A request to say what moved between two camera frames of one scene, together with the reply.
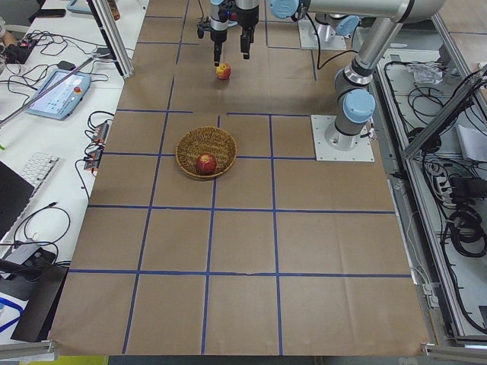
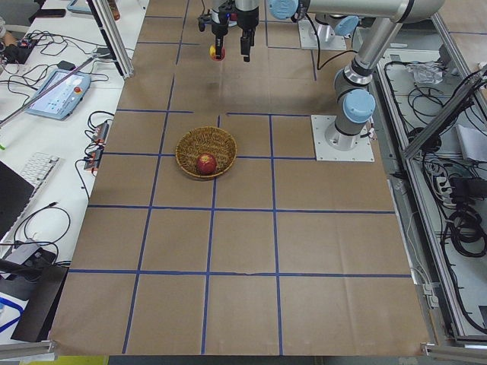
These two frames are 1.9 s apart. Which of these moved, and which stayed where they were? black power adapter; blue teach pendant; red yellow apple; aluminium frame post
Moved: red yellow apple
Stayed: aluminium frame post; black power adapter; blue teach pendant
